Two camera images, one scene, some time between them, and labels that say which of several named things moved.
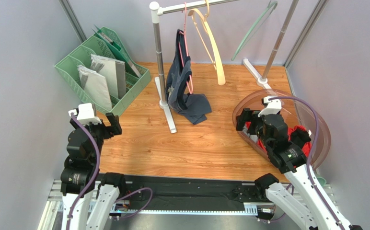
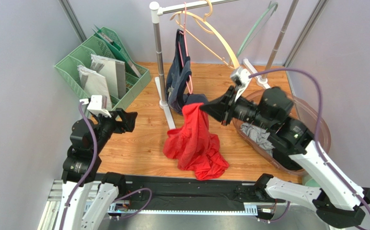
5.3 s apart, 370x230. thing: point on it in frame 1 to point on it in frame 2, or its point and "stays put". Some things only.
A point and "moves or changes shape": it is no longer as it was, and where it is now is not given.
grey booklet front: (95, 85) stays put
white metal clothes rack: (156, 11) stays put
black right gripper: (253, 118) to (228, 106)
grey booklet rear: (114, 73) stays put
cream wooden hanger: (216, 59) to (201, 43)
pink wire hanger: (180, 38) stays put
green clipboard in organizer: (114, 48) stays put
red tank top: (306, 145) moves or changes shape
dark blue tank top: (196, 107) stays put
